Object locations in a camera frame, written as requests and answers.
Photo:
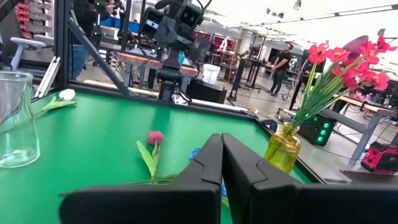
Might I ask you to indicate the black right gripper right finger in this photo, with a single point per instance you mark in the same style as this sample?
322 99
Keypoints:
280 202

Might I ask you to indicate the person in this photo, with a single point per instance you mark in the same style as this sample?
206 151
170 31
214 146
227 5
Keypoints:
77 59
281 62

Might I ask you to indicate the red toolbox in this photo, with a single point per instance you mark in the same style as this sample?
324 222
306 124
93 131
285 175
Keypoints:
381 157

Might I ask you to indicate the clear glass vase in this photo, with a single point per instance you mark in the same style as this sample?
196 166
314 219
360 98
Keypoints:
18 130

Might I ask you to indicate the wooden top bench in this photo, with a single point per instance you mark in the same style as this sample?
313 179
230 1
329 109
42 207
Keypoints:
140 59

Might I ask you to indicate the pink tulip flower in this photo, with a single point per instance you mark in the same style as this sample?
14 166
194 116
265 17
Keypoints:
155 137

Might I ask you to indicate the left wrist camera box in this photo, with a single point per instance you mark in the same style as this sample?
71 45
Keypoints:
190 16

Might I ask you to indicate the wooden desk grey legs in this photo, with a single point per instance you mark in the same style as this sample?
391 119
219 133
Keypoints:
351 123

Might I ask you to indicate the black floor stand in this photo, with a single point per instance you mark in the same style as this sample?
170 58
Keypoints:
238 79

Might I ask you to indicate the white bucket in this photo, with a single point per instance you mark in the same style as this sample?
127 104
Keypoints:
211 74

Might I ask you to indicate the black box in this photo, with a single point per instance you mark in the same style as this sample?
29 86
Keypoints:
206 91

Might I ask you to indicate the white metal bracket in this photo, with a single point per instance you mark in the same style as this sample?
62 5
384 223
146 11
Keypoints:
48 77

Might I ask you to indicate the black table frame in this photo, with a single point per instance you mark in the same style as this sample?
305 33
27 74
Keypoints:
63 46

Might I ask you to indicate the rack with red bins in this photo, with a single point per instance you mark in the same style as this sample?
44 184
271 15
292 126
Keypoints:
31 26

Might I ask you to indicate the black rounded fixture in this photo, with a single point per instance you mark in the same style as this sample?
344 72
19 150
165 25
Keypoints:
269 125

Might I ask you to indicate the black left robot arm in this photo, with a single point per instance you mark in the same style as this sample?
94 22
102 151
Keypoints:
168 76

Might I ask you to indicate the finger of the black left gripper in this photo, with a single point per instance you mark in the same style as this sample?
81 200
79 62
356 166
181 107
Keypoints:
199 49
171 34

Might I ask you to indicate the white grey armrest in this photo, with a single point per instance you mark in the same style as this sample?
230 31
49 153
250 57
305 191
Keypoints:
45 40
26 43

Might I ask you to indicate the blue bin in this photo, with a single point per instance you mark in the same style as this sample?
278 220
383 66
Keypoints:
116 23

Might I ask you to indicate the yellow glass vase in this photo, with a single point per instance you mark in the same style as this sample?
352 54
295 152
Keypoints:
283 152

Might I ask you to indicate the black computer green lights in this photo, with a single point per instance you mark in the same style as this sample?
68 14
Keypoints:
317 133

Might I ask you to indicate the white tulip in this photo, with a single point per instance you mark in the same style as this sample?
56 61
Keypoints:
66 94

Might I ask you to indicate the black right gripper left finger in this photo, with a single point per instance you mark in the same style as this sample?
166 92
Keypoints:
186 202

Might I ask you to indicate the red flower bunch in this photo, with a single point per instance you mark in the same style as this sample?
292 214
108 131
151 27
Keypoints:
317 53

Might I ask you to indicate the red storage shelves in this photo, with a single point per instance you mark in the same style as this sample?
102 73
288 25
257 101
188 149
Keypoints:
219 40

